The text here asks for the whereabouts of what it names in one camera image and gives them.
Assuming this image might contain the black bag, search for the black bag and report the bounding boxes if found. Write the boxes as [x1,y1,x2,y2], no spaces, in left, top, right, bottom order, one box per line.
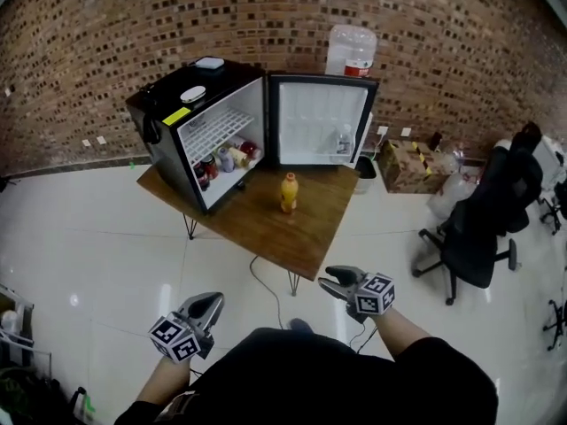
[0,365,89,425]

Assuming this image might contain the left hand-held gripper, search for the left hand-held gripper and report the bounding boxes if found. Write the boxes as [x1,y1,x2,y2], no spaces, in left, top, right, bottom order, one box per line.
[148,291,226,366]

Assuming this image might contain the clear plastic bag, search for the clear plastic bag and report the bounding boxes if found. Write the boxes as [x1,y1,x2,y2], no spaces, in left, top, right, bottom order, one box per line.
[426,171,471,220]

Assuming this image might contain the brown cardboard box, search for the brown cardboard box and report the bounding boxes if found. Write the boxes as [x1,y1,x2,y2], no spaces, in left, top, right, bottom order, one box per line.
[377,138,449,195]

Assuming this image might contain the clear water drink bottle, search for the clear water drink bottle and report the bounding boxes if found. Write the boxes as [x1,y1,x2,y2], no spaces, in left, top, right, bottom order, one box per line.
[336,124,354,155]

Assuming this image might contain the large clear water jug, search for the large clear water jug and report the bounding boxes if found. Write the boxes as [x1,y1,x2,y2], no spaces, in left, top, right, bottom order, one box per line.
[324,24,378,79]

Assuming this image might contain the person's black clothing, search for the person's black clothing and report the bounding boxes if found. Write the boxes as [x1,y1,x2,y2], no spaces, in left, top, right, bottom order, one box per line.
[113,328,500,425]

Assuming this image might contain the pale yellow drink bottle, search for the pale yellow drink bottle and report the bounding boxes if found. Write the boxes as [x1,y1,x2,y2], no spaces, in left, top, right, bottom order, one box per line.
[229,146,252,168]

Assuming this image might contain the person's left forearm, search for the person's left forearm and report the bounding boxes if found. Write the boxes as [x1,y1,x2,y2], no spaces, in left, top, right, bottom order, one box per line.
[131,354,197,412]

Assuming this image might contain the person's right forearm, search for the person's right forearm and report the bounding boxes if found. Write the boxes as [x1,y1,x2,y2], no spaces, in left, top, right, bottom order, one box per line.
[374,306,434,363]

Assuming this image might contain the purple drink bottle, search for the purple drink bottle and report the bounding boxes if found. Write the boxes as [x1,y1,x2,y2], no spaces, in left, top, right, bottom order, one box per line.
[218,147,236,174]

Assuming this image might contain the white wire fridge shelf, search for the white wire fridge shelf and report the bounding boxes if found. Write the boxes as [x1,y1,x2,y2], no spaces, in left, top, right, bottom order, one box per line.
[183,107,258,167]

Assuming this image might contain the grey metal rack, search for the grey metal rack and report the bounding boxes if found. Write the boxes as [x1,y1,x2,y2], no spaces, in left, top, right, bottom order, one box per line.
[0,282,35,367]

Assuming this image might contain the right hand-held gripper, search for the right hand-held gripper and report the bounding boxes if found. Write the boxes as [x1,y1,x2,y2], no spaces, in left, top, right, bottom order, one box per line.
[317,265,396,325]

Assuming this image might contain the wooden table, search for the wooden table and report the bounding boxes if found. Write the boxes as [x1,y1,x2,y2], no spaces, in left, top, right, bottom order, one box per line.
[136,162,361,298]

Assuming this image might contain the black office chair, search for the black office chair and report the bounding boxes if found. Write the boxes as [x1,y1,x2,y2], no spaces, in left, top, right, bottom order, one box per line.
[411,144,545,306]

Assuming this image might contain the orange drink bottle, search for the orange drink bottle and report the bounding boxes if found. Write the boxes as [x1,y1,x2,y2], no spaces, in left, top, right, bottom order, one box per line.
[279,172,299,214]

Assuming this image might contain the black chair wheel base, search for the black chair wheel base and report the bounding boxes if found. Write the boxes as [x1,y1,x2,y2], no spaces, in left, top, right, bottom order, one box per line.
[537,182,567,236]
[541,297,567,352]

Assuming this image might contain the black floor cable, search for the black floor cable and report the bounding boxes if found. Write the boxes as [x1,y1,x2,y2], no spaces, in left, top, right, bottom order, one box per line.
[249,254,285,329]

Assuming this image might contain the black mini fridge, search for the black mini fridge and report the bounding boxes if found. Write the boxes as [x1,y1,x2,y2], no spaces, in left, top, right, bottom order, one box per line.
[125,57,380,216]

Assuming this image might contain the grey trash bin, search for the grey trash bin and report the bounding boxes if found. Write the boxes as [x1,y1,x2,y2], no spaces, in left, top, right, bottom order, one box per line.
[355,155,378,197]

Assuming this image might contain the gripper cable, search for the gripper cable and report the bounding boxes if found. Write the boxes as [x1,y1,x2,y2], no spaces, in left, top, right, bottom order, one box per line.
[348,323,378,354]

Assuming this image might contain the white oval device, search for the white oval device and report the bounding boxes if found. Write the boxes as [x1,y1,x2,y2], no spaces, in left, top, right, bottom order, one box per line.
[179,85,208,104]

